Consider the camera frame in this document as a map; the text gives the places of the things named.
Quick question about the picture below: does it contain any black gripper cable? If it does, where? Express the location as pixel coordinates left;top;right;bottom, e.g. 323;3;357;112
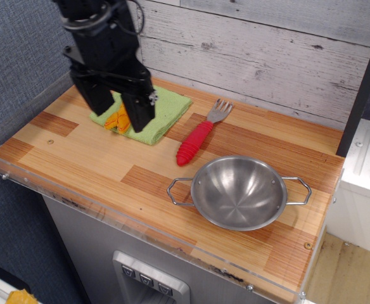
121;0;144;35

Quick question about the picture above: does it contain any grey toy fridge cabinet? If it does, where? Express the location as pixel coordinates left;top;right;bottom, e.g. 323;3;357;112
42;194;278;304

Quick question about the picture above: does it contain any silver ice dispenser panel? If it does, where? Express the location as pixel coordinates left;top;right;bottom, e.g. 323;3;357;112
112;250;191;303

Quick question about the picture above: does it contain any yellow object bottom left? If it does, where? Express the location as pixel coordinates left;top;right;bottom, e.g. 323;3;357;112
5;289;39;304

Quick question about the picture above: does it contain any red handled metal fork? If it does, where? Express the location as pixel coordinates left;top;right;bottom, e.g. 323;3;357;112
176;99;234;167

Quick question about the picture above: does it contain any white side cabinet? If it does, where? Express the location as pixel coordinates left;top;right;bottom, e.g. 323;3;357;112
326;119;370;251

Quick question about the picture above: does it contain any orange plush pepper toy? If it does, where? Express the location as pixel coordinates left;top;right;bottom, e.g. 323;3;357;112
104;103;131;134

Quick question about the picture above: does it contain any steel bowl with handles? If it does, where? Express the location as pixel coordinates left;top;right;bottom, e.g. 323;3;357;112
167;155;312;232

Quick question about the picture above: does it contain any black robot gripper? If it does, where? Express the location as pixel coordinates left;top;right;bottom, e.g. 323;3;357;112
63;15;156;133

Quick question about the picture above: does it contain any black right frame post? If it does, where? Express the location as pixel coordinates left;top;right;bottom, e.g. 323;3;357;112
336;59;370;157

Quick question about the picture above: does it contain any clear acrylic guard rail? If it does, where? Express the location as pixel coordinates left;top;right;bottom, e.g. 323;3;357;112
0;46;346;302

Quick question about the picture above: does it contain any green folded towel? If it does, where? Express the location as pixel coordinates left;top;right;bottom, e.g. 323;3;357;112
89;85;193;146

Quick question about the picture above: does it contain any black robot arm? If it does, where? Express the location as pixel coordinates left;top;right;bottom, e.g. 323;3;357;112
56;1;158;132

